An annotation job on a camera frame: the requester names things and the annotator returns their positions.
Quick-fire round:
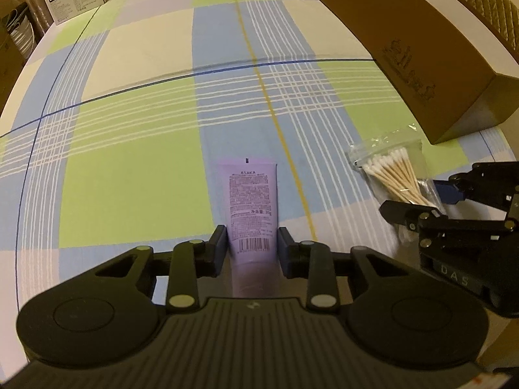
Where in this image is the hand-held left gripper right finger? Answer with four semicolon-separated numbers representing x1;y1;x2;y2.
277;227;410;313

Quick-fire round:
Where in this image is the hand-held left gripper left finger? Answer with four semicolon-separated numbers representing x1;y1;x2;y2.
95;225;228;315

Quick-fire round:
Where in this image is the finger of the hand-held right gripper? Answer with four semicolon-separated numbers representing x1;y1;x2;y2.
433;162;519;212
379;200;519;251

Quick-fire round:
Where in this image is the cotton swab bag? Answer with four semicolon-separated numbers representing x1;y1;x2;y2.
346;126;447;246

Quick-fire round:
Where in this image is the purple tube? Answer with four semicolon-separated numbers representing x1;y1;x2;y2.
217;158;280;298

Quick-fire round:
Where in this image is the brown storage box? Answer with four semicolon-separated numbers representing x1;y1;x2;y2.
315;0;519;146

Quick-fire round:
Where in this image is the plaid tablecloth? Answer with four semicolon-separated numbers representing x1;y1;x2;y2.
0;0;512;312

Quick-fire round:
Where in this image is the quilted chair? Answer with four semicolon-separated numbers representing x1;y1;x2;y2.
448;0;519;55

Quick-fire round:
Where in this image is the brown cardboard box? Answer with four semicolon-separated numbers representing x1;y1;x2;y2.
0;12;21;90

